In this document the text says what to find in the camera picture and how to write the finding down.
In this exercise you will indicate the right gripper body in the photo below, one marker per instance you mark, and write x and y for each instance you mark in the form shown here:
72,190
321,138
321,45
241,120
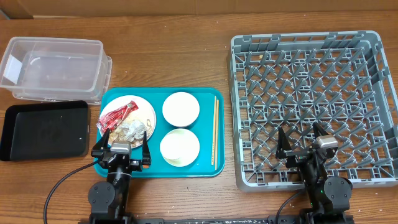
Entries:
297,159

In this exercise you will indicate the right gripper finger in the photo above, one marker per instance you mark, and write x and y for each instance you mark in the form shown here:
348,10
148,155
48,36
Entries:
283,147
318,130

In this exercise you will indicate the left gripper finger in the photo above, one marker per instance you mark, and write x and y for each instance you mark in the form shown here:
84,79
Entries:
101,146
146,158

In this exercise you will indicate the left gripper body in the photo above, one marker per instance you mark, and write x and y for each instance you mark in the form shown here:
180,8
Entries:
132,165

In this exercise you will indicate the white tissue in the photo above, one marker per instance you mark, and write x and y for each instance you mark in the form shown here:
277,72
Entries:
132,131

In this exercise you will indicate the white plate with food scraps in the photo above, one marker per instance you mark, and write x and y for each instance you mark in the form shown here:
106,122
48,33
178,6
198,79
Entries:
145,114

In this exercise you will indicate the red snack wrapper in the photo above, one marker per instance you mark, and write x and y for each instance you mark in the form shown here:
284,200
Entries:
114,118

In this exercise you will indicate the white bowl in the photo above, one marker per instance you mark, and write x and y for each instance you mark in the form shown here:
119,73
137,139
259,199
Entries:
180,109
180,147

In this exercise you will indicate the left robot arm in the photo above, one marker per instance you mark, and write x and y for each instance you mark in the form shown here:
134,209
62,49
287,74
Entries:
108,199

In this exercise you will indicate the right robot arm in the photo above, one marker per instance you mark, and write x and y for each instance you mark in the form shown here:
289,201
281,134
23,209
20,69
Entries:
329,196

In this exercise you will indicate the grey dishwasher rack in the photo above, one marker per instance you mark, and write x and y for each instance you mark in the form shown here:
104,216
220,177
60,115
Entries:
340,80

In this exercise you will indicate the black tray bin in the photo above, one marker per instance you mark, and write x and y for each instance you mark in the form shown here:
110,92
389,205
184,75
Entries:
45,131

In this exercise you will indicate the teal serving tray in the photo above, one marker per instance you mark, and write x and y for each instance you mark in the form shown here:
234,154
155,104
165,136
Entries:
202,128

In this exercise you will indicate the clear plastic bin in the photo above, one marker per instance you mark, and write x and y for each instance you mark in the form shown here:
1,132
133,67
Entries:
56,69

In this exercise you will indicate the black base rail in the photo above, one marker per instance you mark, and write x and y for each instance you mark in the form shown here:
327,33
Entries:
284,219

